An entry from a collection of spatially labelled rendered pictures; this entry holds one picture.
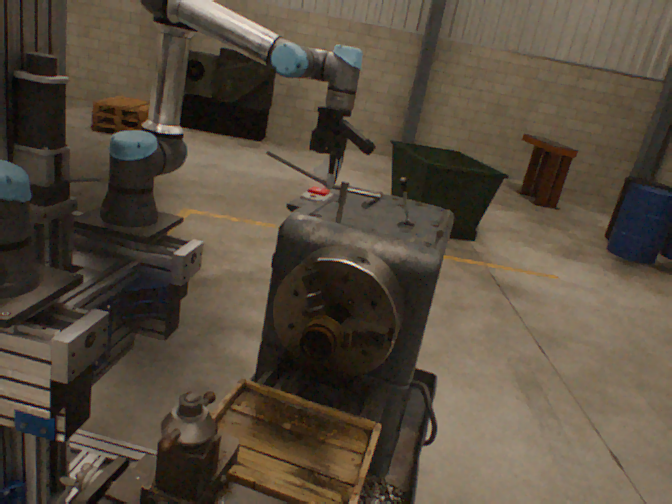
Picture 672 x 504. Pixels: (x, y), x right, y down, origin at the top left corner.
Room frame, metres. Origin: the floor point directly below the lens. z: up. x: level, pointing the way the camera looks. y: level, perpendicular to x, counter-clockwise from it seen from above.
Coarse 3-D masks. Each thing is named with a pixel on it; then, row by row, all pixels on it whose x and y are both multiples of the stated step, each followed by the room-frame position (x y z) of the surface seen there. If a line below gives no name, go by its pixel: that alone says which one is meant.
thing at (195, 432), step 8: (176, 408) 0.66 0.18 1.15; (168, 416) 0.65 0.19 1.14; (176, 416) 0.64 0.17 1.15; (208, 416) 0.66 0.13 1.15; (168, 424) 0.64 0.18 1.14; (176, 424) 0.63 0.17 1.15; (184, 424) 0.63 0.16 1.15; (192, 424) 0.63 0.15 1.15; (200, 424) 0.64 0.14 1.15; (208, 424) 0.65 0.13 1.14; (168, 432) 0.63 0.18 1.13; (184, 432) 0.63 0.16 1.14; (192, 432) 0.63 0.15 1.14; (200, 432) 0.63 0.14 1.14; (208, 432) 0.64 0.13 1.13; (176, 440) 0.62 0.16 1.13; (184, 440) 0.62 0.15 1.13; (192, 440) 0.62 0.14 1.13; (200, 440) 0.63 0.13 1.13
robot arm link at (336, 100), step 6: (330, 90) 1.46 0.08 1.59; (330, 96) 1.41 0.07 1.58; (336, 96) 1.40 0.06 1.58; (342, 96) 1.41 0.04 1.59; (348, 96) 1.41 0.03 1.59; (354, 96) 1.43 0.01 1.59; (330, 102) 1.41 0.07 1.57; (336, 102) 1.41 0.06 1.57; (342, 102) 1.41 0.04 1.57; (348, 102) 1.41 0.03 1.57; (354, 102) 1.44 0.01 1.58; (330, 108) 1.42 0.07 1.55; (336, 108) 1.41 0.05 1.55; (342, 108) 1.41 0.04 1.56; (348, 108) 1.42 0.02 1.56
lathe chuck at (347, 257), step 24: (336, 264) 1.19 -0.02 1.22; (360, 264) 1.19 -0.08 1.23; (288, 288) 1.21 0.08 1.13; (336, 288) 1.18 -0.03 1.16; (360, 288) 1.17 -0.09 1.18; (384, 288) 1.16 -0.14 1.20; (288, 312) 1.21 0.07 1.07; (360, 312) 1.17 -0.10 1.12; (384, 312) 1.16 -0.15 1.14; (288, 336) 1.20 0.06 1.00; (312, 360) 1.19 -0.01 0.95; (336, 360) 1.18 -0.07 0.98; (360, 360) 1.16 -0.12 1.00
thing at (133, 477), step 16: (112, 464) 0.71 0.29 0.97; (128, 464) 0.74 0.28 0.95; (144, 464) 0.73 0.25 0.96; (96, 480) 0.67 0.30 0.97; (112, 480) 0.69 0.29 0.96; (128, 480) 0.69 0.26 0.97; (144, 480) 0.69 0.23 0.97; (80, 496) 0.64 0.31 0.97; (96, 496) 0.66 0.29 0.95; (112, 496) 0.65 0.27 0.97; (128, 496) 0.65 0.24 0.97; (224, 496) 0.69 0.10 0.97; (240, 496) 0.70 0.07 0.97; (256, 496) 0.70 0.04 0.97
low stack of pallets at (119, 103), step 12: (120, 96) 9.14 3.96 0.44; (96, 108) 8.09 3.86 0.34; (108, 108) 8.48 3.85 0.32; (120, 108) 8.10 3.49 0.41; (132, 108) 8.27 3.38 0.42; (144, 108) 8.37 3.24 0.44; (96, 120) 8.08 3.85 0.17; (108, 120) 8.45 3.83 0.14; (120, 120) 8.11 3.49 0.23; (132, 120) 8.12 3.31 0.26; (144, 120) 8.13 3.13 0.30
